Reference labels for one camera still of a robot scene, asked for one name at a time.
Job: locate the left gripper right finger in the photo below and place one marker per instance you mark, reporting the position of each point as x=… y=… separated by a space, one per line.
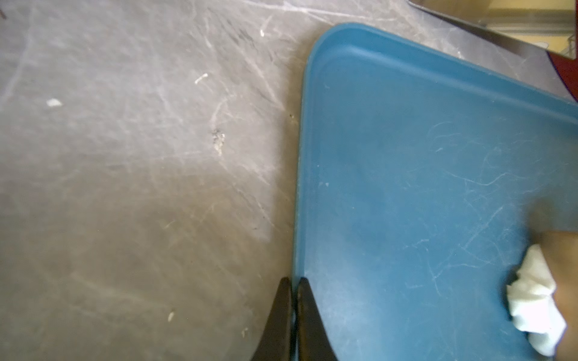
x=312 y=340

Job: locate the wooden rolling pin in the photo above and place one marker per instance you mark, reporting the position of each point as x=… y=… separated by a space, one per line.
x=560 y=252

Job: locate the teal plastic tray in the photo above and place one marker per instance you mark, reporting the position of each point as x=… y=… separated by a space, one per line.
x=417 y=174

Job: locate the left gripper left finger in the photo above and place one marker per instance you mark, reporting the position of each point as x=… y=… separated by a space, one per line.
x=275 y=343

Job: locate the white dough lump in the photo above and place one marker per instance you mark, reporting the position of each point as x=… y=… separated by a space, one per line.
x=532 y=306

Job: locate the red round tray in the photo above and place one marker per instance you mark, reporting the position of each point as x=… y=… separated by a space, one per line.
x=567 y=70

